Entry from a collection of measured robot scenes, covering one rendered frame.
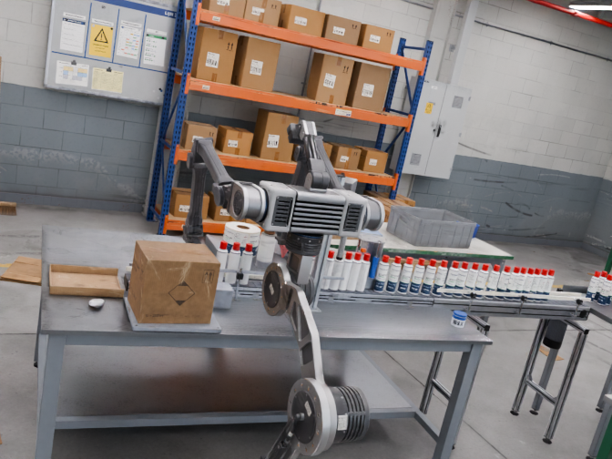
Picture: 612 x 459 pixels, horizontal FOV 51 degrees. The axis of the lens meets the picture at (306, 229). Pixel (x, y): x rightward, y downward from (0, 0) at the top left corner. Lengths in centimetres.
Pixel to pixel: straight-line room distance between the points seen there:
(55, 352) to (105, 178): 480
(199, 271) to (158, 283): 17
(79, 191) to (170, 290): 479
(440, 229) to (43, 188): 419
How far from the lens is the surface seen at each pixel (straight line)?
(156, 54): 709
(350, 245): 458
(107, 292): 291
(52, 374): 271
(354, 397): 215
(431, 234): 507
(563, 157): 1066
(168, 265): 258
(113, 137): 725
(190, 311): 268
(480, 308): 382
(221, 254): 305
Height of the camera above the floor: 195
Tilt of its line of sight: 14 degrees down
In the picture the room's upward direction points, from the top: 12 degrees clockwise
